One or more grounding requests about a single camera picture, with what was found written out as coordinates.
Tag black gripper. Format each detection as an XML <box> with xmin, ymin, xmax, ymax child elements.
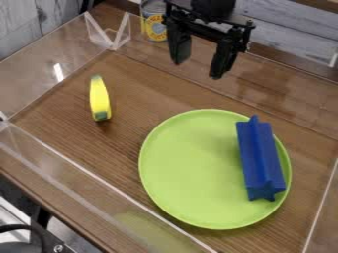
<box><xmin>166</xmin><ymin>0</ymin><xmax>257</xmax><ymax>80</ymax></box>

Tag yellow toy banana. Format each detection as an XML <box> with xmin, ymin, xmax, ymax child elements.
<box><xmin>90</xmin><ymin>75</ymin><xmax>113</xmax><ymax>122</ymax></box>

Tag green round plate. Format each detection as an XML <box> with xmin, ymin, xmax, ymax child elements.
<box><xmin>140</xmin><ymin>109</ymin><xmax>292</xmax><ymax>230</ymax></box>

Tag yellow labelled tin can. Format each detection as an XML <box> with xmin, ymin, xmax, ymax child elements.
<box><xmin>141</xmin><ymin>0</ymin><xmax>168</xmax><ymax>42</ymax></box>

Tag blue star-shaped block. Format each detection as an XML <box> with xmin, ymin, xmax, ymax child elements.
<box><xmin>237</xmin><ymin>115</ymin><xmax>286</xmax><ymax>202</ymax></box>

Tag black metal table bracket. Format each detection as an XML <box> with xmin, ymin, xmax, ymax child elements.
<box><xmin>31</xmin><ymin>208</ymin><xmax>77</xmax><ymax>253</ymax></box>

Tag black cable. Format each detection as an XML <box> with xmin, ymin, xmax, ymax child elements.
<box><xmin>0</xmin><ymin>223</ymin><xmax>46</xmax><ymax>253</ymax></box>

